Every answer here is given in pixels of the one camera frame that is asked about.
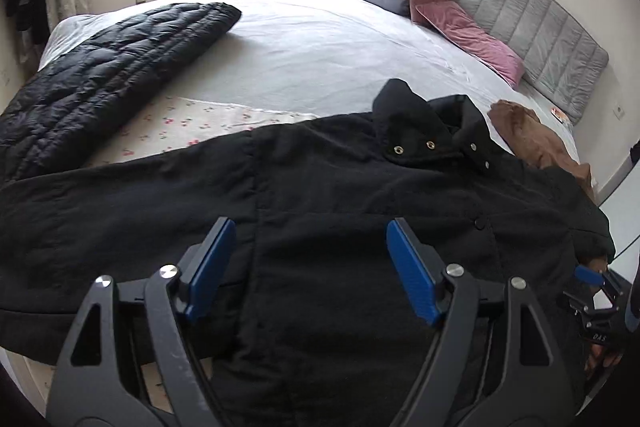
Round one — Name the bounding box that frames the bed with grey sheet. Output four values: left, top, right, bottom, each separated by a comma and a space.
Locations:
0, 0, 593, 413

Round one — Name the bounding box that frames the person's right hand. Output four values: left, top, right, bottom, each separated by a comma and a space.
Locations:
585, 342, 626, 375

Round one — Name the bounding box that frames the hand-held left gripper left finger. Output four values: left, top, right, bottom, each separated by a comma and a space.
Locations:
46, 217, 237, 427

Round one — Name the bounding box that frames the grey padded headboard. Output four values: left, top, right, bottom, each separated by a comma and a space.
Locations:
391, 0, 610, 126

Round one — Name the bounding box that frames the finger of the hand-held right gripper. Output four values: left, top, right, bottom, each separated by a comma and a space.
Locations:
574, 264, 612, 295

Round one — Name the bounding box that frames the black hooded coat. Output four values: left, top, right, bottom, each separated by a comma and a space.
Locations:
0, 78, 617, 427

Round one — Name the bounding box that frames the brown garment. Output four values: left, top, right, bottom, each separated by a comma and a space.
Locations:
488, 100, 597, 202

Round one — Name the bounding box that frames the black cable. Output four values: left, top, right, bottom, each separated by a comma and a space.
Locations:
611, 234, 640, 264

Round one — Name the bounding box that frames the floral white bed sheet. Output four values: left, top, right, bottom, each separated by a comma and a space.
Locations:
80, 95, 321, 168

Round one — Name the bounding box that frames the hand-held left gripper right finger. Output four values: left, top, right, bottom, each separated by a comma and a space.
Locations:
385, 217, 592, 427

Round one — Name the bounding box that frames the black quilted jacket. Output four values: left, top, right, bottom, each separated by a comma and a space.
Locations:
0, 2, 243, 182

